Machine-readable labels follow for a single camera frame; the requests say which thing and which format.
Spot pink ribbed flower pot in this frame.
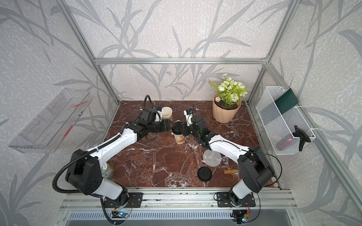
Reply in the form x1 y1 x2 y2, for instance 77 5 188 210
213 94 241 123

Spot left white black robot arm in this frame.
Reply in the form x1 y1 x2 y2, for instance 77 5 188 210
52 109 172 205

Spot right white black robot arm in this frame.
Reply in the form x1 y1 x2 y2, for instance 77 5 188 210
172 115 274 206

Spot clear acrylic wall shelf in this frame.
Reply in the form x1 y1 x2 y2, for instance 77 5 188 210
8 88 92 153

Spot green white artificial flowers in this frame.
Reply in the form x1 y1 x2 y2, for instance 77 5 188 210
208 73 250 110

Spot white wire mesh basket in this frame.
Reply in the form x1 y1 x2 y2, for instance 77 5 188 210
256 86 316 155

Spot near round leak-proof paper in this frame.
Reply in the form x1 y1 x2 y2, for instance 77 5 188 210
203 150 222 167

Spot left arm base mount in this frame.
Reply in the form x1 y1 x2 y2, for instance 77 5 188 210
103 193 143 209

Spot black cup lid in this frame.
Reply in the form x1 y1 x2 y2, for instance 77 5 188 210
171 126 183 134
197 167 212 182

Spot dark green card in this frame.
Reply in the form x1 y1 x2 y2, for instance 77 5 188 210
275 89 299 115

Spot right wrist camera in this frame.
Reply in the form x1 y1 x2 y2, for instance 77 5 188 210
184 109 194 126

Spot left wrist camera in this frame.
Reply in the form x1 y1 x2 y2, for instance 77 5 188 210
153 106 163 121

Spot printed paper cup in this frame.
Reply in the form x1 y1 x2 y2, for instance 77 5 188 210
173 134 185 145
161 106 173 120

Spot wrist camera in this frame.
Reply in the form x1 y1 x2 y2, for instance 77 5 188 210
153 106 163 121
184 109 194 126

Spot wooden handled blue tool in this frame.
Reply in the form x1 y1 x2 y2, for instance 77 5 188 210
223 169 240 175

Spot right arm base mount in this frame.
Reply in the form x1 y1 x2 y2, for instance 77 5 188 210
214 192 256 208

